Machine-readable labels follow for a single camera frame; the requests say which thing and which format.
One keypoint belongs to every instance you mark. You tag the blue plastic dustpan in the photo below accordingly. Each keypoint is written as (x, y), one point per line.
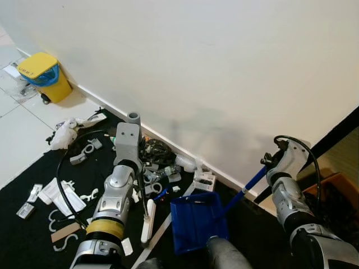
(196, 221)

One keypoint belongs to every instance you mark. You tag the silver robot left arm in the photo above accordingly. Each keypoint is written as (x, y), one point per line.
(115, 193)

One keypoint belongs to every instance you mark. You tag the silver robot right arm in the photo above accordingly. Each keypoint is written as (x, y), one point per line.
(286, 199)

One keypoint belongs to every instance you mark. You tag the black floor mat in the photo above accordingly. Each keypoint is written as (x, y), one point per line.
(33, 249)

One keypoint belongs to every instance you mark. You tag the open cardboard box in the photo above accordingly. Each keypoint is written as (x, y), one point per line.
(324, 184)

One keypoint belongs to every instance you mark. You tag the white printed carton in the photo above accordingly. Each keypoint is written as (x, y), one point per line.
(205, 182)

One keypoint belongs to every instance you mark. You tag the grey robot right leg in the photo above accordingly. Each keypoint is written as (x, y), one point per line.
(224, 255)

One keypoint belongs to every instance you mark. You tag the clear plastic bottle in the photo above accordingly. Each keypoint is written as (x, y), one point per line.
(165, 172)

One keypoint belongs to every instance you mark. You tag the black crumpled plastic bag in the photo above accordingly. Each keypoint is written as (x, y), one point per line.
(158, 152)

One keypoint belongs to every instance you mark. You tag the small white tag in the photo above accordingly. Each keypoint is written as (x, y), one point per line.
(127, 247)

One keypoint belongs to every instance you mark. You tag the white printed wrapper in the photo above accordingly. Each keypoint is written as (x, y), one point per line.
(94, 119)

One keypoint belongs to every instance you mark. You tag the white plastic hook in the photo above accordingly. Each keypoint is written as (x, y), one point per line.
(72, 237)
(50, 219)
(88, 196)

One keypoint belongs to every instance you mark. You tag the white crumpled tissue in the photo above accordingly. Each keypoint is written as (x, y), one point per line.
(63, 135)

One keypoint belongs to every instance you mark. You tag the brown cardboard strip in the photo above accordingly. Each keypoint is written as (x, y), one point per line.
(66, 232)

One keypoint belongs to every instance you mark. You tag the white paper box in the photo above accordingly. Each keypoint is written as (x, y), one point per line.
(56, 193)

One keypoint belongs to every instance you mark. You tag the yellow trash bin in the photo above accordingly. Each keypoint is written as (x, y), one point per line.
(53, 87)

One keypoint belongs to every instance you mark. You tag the small silver packet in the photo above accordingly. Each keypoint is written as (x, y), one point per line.
(25, 211)
(35, 193)

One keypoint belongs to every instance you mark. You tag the clear plastic wrapper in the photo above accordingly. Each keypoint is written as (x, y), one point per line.
(17, 89)

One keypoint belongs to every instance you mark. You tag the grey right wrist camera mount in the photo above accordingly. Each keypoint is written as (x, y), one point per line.
(291, 159)

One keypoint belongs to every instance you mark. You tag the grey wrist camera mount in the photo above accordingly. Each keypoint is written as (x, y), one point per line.
(291, 159)
(128, 143)

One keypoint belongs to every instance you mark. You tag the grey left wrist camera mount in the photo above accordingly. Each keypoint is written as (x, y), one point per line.
(128, 143)

